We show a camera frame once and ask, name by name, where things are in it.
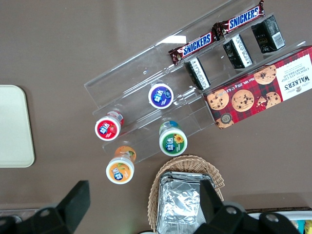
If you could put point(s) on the Snickers chocolate bar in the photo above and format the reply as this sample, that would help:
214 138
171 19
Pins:
241 18
195 45

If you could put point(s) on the clear acrylic bottle rack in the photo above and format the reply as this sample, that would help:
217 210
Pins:
19 211

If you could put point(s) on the clear acrylic stepped stand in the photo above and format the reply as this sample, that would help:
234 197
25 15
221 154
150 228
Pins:
215 52
136 97

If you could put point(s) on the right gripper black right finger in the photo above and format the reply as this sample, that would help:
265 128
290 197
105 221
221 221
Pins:
214 207

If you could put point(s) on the red lid gum jar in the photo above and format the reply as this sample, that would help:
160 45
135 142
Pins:
107 128

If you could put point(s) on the green lid gum jar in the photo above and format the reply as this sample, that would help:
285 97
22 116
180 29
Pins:
173 143

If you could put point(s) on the blue lid gum jar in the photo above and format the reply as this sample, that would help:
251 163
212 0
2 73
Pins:
160 95

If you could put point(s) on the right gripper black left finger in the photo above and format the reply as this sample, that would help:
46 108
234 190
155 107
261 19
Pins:
73 204

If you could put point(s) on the aluminium foil tray stack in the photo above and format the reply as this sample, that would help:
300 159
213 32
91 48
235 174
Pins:
178 202

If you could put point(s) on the orange lid gum jar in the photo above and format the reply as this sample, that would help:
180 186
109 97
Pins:
120 171

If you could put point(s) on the white rectangular snack tray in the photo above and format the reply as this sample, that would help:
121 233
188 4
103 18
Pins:
280 214

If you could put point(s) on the light tan wicker basket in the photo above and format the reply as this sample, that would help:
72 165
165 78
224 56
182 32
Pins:
190 163

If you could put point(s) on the small black carton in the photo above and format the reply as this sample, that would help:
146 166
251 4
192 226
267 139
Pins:
197 73
237 51
268 34

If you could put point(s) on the red Walkers cookie box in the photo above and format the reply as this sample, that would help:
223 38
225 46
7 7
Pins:
258 92

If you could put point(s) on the beige plastic serving tray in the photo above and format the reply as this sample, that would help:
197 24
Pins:
14 126

